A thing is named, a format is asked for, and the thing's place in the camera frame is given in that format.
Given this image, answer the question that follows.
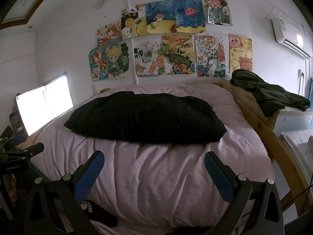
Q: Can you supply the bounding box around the black jacket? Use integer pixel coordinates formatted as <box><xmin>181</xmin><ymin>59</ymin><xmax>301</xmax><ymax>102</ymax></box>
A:
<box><xmin>64</xmin><ymin>91</ymin><xmax>227</xmax><ymax>145</ymax></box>

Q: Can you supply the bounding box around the anime girl drawing upper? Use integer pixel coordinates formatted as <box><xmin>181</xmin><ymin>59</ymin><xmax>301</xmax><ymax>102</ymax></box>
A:
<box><xmin>97</xmin><ymin>21</ymin><xmax>122</xmax><ymax>48</ymax></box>

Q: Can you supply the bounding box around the bird on beach drawing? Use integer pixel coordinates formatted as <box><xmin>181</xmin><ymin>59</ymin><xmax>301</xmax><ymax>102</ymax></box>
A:
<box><xmin>145</xmin><ymin>0</ymin><xmax>176</xmax><ymax>34</ymax></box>

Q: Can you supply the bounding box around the red hair kid drawing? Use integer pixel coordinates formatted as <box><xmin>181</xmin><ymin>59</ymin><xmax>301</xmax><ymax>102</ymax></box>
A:
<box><xmin>202</xmin><ymin>0</ymin><xmax>233</xmax><ymax>26</ymax></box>

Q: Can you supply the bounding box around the blond boy green drawing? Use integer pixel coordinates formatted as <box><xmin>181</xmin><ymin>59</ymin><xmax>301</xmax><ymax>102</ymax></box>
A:
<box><xmin>106</xmin><ymin>42</ymin><xmax>132</xmax><ymax>80</ymax></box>

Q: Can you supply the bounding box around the white air conditioner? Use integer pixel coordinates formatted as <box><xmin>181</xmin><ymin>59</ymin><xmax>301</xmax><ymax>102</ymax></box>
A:
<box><xmin>272</xmin><ymin>18</ymin><xmax>312</xmax><ymax>59</ymax></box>

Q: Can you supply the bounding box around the bright window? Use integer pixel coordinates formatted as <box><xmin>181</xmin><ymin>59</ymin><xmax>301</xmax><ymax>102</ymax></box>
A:
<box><xmin>15</xmin><ymin>73</ymin><xmax>73</xmax><ymax>136</ymax></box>

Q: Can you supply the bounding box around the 2024 city drawing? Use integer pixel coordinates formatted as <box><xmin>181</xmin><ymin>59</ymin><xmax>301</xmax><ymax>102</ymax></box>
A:
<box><xmin>194</xmin><ymin>35</ymin><xmax>226</xmax><ymax>78</ymax></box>

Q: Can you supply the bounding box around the pink bed duvet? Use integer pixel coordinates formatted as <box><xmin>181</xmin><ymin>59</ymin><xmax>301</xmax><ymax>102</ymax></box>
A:
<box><xmin>32</xmin><ymin>84</ymin><xmax>275</xmax><ymax>234</ymax></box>

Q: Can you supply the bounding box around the pink jellyfish drawing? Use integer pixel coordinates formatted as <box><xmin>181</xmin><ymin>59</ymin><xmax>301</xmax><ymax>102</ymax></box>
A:
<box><xmin>173</xmin><ymin>0</ymin><xmax>206</xmax><ymax>33</ymax></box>

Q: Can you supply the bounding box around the landscape flowers drawing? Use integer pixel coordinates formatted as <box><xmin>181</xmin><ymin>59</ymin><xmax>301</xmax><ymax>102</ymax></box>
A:
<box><xmin>162</xmin><ymin>33</ymin><xmax>195</xmax><ymax>75</ymax></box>

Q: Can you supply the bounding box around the wooden bed frame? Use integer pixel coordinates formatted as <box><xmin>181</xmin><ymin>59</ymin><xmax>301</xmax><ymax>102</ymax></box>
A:
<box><xmin>20</xmin><ymin>82</ymin><xmax>312</xmax><ymax>214</ymax></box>

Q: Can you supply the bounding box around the dark green garment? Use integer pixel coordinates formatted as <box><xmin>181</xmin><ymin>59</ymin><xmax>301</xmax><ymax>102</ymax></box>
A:
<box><xmin>230</xmin><ymin>69</ymin><xmax>311</xmax><ymax>118</ymax></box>

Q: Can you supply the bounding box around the pink pigs yellow drawing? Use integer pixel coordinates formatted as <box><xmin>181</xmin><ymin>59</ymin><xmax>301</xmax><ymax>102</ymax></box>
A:
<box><xmin>228</xmin><ymin>34</ymin><xmax>253</xmax><ymax>73</ymax></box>

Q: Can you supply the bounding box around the cup and oranges drawing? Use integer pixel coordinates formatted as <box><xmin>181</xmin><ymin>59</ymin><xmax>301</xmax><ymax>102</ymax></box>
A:
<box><xmin>134</xmin><ymin>38</ymin><xmax>165</xmax><ymax>77</ymax></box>

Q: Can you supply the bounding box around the swimming girl drawing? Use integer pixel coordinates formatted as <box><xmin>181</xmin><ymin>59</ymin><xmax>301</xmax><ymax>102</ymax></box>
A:
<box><xmin>89</xmin><ymin>47</ymin><xmax>109</xmax><ymax>82</ymax></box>

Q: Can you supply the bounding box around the pineapple black drawing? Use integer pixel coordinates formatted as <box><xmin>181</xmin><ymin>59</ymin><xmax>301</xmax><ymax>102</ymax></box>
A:
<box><xmin>121</xmin><ymin>3</ymin><xmax>148</xmax><ymax>39</ymax></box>

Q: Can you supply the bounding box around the white cabinet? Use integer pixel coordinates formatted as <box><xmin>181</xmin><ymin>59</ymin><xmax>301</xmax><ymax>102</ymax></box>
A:
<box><xmin>273</xmin><ymin>107</ymin><xmax>312</xmax><ymax>136</ymax></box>

